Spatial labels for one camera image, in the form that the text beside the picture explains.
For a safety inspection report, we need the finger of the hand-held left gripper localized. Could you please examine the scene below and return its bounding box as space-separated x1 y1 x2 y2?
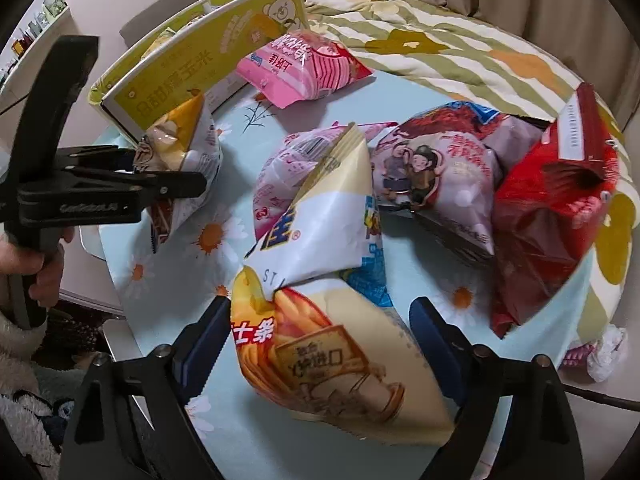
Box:
55 144 140 175
115 170 208 202

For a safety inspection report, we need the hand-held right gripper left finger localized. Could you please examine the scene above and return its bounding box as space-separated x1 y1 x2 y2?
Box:
59 296 233 480

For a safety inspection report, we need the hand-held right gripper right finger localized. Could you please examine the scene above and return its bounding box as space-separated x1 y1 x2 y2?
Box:
409 296 586 480

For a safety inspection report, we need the cartoon man snack bag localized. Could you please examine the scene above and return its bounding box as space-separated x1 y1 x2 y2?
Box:
132 91 224 254

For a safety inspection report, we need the fries print snack bag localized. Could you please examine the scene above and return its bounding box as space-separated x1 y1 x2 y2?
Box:
230 265 459 449

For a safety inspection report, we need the yellow-green cardboard box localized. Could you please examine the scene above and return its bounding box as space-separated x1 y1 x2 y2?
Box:
89 0 311 147

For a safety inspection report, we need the person's left hand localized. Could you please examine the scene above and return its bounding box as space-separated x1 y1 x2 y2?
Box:
0 227 77 311

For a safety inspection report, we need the daisy print tablecloth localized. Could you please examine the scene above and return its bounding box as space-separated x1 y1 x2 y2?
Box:
97 65 601 480

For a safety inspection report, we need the white pink-print snack bag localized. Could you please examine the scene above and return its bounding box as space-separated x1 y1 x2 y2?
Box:
252 122 361 247

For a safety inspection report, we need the shelf with glass jars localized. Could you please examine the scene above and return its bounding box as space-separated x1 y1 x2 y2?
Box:
0 0 72 87

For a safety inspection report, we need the white blue-print snack bag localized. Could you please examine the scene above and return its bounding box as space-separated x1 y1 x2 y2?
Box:
244 122 397 307

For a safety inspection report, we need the white plastic bag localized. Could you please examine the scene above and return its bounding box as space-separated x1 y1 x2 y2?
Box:
585 325 629 382

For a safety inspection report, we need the red snack bag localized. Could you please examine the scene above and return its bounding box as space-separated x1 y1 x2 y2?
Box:
490 82 622 339

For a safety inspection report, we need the lilac cartoon figure snack bag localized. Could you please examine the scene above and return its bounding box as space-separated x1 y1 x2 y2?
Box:
372 101 507 264

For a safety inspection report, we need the pink snack bag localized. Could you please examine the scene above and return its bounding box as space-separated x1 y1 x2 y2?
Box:
236 30 374 110

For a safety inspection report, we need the fluffy white patterned clothing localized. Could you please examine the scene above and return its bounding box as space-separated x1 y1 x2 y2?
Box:
0 350 98 480

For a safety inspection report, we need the striped floral blanket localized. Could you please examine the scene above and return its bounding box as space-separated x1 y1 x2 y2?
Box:
270 0 640 306

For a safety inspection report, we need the black cable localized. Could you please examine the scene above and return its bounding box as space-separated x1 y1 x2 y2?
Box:
562 382 640 412

